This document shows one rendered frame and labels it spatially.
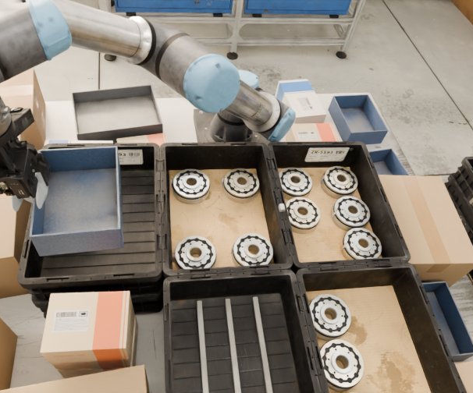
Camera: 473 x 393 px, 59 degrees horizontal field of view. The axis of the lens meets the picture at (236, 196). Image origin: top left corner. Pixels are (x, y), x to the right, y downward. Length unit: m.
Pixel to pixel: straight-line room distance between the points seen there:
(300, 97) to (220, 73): 0.77
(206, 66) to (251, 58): 2.26
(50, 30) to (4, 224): 0.59
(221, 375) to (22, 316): 0.53
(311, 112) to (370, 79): 1.72
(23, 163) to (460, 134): 2.79
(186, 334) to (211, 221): 0.31
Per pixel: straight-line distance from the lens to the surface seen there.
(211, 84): 0.87
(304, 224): 1.14
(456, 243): 1.30
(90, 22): 0.84
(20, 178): 0.71
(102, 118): 1.51
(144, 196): 1.18
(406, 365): 1.11
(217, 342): 1.00
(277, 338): 1.02
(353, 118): 1.73
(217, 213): 1.15
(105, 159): 0.92
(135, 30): 0.92
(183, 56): 0.90
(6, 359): 1.14
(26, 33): 0.63
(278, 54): 3.21
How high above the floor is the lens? 1.78
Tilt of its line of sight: 53 degrees down
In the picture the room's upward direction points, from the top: 11 degrees clockwise
